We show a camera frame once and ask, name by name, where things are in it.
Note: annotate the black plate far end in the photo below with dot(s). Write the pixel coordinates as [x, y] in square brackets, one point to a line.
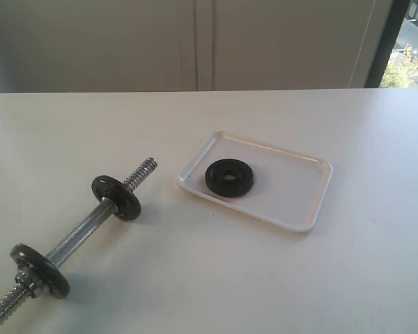
[128, 205]

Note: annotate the black plate end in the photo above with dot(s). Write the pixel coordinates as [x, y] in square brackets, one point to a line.
[25, 255]
[128, 205]

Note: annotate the chrome collar nut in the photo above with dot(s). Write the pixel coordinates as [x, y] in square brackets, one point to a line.
[31, 282]

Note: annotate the white plastic tray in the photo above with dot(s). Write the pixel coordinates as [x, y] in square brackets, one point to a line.
[288, 187]

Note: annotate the chrome dumbbell bar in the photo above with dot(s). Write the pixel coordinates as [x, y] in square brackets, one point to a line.
[72, 241]

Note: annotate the dark window frame post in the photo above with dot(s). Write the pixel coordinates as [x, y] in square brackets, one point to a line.
[387, 40]

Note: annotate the black plate near end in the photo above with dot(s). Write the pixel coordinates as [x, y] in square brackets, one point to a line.
[25, 255]

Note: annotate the black weight plate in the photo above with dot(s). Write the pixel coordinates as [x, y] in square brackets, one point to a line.
[229, 178]

